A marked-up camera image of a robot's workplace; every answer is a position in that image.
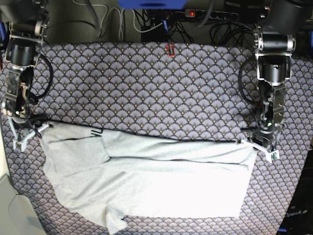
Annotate black power adapter box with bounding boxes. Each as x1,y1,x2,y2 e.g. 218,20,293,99
141,25,168,43

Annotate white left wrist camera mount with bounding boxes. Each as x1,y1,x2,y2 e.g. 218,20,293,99
236,137,281,163

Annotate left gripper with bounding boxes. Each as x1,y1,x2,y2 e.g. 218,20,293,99
258,82,286,134

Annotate beige plastic furniture corner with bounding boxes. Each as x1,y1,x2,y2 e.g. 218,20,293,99
0,135,46,235

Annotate fan-patterned grey tablecloth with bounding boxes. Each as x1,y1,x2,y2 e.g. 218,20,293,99
0,41,313,235

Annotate light grey T-shirt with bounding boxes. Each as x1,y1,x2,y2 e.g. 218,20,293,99
40,122,257,234

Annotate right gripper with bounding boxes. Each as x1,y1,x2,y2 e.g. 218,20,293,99
1,68,33,124

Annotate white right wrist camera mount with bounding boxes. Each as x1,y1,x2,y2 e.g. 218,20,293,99
8,114,52,151

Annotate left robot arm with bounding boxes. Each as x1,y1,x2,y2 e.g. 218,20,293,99
238,0,313,135

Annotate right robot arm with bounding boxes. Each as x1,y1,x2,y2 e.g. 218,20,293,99
0,0,53,125

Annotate white cable on floor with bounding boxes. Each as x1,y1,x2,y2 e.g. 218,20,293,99
73,0,125,40

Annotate black power strip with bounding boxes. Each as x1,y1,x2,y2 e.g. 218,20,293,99
184,9,239,21

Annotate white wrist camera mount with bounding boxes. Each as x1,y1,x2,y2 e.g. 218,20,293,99
8,114,52,151
236,137,281,163

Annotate black box OpenArm label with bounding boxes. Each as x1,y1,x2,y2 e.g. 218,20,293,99
277,146,313,235

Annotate blue box overhead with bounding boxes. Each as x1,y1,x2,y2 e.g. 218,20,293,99
118,0,187,9

